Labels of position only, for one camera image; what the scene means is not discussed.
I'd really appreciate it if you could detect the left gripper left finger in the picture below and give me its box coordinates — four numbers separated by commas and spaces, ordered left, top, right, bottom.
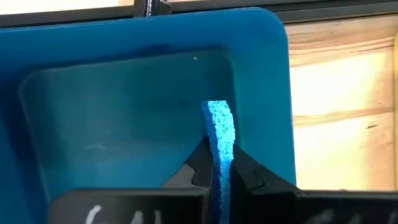
48, 136, 215, 224

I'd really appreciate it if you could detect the blue plastic bin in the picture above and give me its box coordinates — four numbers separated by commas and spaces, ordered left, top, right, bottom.
0, 6, 296, 224

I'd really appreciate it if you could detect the blue scrub sponge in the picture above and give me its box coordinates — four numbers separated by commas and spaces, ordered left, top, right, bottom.
200, 100, 236, 224

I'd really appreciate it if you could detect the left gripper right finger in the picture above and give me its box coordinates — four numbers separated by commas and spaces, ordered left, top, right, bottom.
229, 144, 398, 224

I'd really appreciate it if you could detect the black aluminium table frame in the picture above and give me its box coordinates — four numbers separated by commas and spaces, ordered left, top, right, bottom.
0, 0, 398, 29

